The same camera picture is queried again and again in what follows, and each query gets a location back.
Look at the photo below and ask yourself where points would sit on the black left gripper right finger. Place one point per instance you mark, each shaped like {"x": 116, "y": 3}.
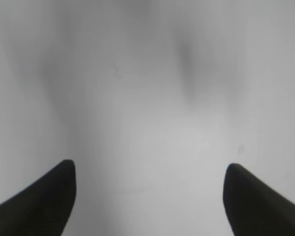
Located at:
{"x": 253, "y": 208}

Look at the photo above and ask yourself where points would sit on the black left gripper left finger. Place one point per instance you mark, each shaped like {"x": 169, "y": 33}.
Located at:
{"x": 44, "y": 207}

